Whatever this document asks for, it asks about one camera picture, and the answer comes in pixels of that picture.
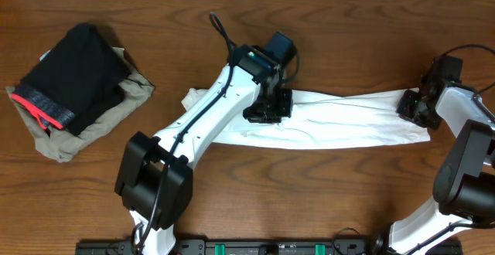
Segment white printed t-shirt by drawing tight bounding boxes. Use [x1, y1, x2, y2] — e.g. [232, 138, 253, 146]
[181, 87, 432, 151]

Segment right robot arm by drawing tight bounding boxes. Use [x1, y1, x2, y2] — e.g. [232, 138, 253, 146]
[374, 76, 494, 254]

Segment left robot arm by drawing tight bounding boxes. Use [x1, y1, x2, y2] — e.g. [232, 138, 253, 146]
[114, 45, 299, 254]

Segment black folded garment red trim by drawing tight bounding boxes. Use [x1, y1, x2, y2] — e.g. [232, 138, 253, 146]
[11, 23, 131, 136]

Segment khaki folded garment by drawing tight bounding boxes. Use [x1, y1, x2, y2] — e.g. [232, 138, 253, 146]
[12, 47, 155, 163]

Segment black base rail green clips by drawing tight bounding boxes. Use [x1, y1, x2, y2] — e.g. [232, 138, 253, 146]
[75, 237, 463, 255]

